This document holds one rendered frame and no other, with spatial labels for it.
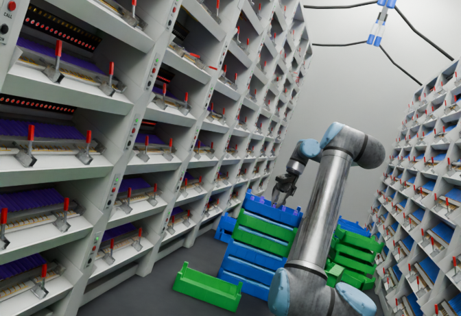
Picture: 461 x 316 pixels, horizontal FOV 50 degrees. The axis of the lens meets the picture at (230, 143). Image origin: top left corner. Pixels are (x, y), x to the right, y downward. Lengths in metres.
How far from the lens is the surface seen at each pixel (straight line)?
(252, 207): 2.51
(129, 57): 1.59
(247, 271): 2.58
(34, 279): 1.61
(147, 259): 2.34
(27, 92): 1.12
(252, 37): 2.95
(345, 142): 1.87
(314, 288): 1.68
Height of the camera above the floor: 0.81
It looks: 3 degrees down
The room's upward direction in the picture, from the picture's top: 19 degrees clockwise
